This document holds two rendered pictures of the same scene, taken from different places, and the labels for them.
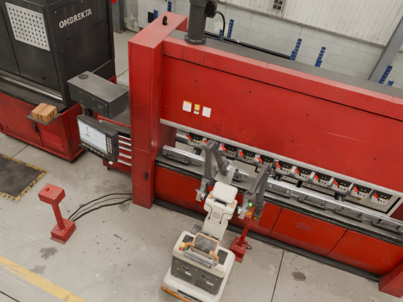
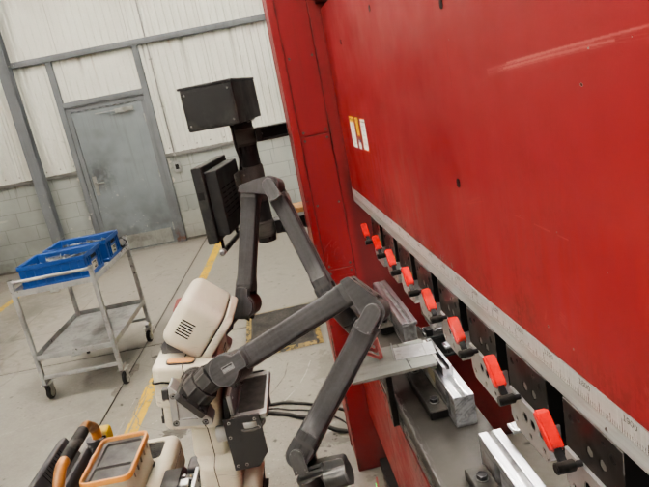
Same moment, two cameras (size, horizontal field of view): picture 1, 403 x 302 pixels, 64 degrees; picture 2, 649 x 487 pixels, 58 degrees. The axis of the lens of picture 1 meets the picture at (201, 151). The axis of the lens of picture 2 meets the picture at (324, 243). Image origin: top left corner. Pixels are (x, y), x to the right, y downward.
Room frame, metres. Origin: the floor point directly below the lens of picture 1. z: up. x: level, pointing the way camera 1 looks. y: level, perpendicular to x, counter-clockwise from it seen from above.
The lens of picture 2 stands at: (1.89, -1.87, 1.86)
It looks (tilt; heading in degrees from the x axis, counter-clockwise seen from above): 15 degrees down; 74
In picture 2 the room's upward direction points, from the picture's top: 11 degrees counter-clockwise
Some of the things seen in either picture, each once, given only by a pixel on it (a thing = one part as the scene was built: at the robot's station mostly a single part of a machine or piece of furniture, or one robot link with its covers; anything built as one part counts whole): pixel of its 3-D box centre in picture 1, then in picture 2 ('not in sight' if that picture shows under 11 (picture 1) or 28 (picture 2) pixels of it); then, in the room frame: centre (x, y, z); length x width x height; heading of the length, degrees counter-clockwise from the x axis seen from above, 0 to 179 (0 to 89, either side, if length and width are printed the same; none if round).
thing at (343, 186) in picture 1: (341, 183); not in sight; (2.39, -1.49, 1.26); 0.15 x 0.09 x 0.17; 79
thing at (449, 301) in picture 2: (266, 159); (466, 316); (2.55, -0.70, 1.26); 0.15 x 0.09 x 0.17; 79
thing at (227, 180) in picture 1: (225, 174); (388, 360); (2.48, -0.30, 1.00); 0.26 x 0.18 x 0.01; 169
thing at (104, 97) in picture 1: (101, 122); (238, 170); (2.37, 1.01, 1.53); 0.51 x 0.25 x 0.85; 66
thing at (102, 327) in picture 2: not in sight; (88, 312); (1.28, 2.93, 0.47); 0.90 x 0.66 x 0.95; 74
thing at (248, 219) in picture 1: (251, 214); not in sight; (2.18, -0.66, 0.75); 0.20 x 0.16 x 0.18; 73
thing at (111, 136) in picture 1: (99, 137); (223, 195); (2.27, 1.00, 1.42); 0.45 x 0.12 x 0.36; 66
